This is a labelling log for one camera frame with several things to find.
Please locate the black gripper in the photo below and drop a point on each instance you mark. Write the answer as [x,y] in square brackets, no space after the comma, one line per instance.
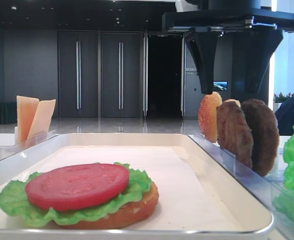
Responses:
[205,29]

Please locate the dark brown meat patty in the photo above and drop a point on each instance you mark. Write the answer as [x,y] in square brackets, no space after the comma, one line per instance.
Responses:
[263,124]

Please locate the clear holder for lettuce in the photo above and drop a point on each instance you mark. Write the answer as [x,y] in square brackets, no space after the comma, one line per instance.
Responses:
[283,208]

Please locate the pale yellow cheese slice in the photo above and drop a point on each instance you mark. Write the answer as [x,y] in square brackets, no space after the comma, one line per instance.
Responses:
[42,118]

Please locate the clear holder for cheese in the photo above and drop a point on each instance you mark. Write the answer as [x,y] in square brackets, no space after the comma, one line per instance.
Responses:
[34,140]

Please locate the orange cheese slice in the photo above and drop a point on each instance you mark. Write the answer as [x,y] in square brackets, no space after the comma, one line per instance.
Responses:
[26,109]

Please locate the red tomato slice on tray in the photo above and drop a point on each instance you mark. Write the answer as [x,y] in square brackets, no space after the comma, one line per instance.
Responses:
[77,186]

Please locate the green lettuce on tray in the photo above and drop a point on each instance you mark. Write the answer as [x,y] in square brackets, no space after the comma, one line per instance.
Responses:
[14,202]

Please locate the sesame bun half outer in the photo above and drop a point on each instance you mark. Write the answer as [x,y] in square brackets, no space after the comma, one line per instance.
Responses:
[207,115]

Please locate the potted plants by window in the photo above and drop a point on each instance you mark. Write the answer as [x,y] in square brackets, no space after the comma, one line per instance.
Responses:
[281,98]

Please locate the dark blue chair back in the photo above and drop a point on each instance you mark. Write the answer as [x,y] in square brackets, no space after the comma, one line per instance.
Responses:
[285,117]

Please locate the dark double doors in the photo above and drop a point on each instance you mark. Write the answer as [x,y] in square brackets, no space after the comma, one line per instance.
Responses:
[100,74]

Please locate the white rectangular metal tray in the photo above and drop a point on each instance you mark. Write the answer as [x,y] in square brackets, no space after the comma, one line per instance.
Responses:
[199,199]

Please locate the bottom bun on tray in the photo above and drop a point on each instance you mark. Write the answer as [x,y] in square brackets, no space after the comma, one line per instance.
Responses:
[127,215]

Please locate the small wall display screen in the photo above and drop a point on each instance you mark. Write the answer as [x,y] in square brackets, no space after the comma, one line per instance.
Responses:
[220,86]

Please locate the long clear right rail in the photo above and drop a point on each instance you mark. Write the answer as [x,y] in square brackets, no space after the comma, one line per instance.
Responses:
[259,186]

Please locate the long clear rail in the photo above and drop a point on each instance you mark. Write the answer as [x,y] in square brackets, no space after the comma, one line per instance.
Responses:
[9,151]
[259,186]

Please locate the long clear left rail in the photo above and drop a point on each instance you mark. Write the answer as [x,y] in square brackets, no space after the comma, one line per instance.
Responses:
[9,151]

